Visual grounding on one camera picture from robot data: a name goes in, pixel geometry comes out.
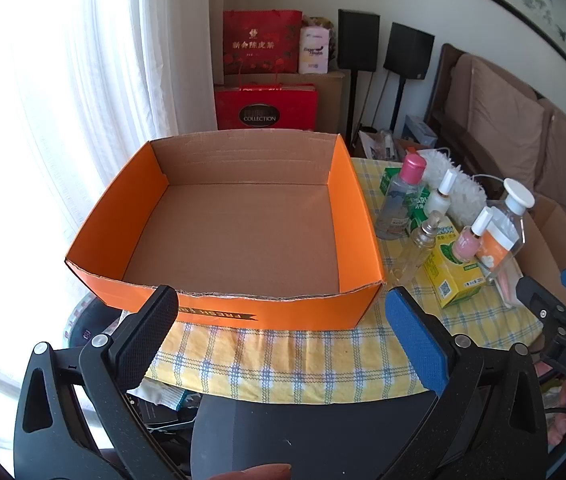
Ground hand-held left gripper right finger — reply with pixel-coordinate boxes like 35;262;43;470
384;286;549;480

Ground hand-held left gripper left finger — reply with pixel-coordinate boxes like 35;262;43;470
13;284;180;480

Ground pink toothbrush pack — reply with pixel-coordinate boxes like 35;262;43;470
488;260;526;311

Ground yellow toothpaste box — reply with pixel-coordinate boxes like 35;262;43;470
422;217;489;309

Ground clear bottle orange label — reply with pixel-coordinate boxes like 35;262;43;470
478;178;535;281

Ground pink nail polish bottle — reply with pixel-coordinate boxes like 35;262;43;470
452;206;494;265

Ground clear glass perfume bottle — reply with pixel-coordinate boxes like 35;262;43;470
388;210;444;281

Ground orange cardboard box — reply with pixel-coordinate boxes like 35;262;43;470
64;128;387;331

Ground white duster brush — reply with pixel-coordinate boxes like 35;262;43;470
415;150;486;223

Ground small green box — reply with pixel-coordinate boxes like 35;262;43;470
379;167;436;237

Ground small white spray bottle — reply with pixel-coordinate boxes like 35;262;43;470
424;169;458;218

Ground clear bottle pink cap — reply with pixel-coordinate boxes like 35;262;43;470
375;152;428;241

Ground person's right hand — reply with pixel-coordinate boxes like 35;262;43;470
536;362;566;456

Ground person's left hand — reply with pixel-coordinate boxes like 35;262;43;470
211;463;293;480

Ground dark round object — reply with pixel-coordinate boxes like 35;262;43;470
63;292;128;348

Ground open brown cardboard box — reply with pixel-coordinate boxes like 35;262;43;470
513;195;566;321

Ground white cloth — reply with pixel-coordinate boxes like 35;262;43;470
128;377;189;408

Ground black carton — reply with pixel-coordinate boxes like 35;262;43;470
133;395;199;441

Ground yellow checkered tablecloth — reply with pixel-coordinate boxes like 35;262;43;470
140;156;546;403

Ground black chair seat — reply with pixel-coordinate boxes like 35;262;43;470
190;390;439;480

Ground brown cushioned sofa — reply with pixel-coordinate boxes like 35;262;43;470
423;42;566;261

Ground clear plastic packets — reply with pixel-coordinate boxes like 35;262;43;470
358;130;409;161

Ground blue and white box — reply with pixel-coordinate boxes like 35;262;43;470
403;115;439;151

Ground black speaker stand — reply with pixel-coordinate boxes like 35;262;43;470
388;77;409;133

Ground white curtain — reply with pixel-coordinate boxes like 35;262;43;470
0;0;219;411

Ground red gift box oval label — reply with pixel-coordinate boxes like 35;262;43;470
214;82;320;131

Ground black speaker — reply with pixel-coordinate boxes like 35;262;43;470
383;22;436;82
337;8;381;73

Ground pink tissue pack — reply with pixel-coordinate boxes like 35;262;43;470
298;25;334;75

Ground floral patterned package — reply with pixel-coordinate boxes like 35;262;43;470
303;14;337;30

